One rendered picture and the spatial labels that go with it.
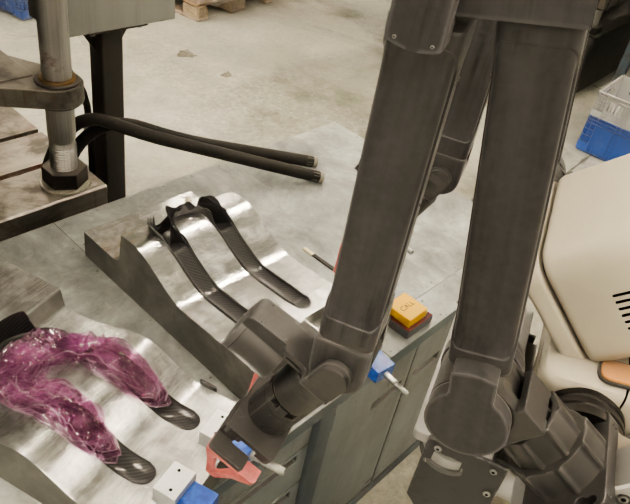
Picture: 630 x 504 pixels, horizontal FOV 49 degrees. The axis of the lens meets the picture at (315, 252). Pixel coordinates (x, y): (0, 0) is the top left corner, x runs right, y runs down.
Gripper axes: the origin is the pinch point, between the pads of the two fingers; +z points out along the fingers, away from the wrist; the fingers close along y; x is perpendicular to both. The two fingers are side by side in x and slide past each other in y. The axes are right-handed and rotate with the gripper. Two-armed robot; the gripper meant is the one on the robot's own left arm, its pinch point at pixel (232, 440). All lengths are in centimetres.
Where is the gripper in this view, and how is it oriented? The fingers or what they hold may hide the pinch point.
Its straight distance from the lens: 88.7
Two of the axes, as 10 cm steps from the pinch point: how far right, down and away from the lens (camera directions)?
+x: 7.5, 6.6, 0.9
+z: -5.5, 5.4, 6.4
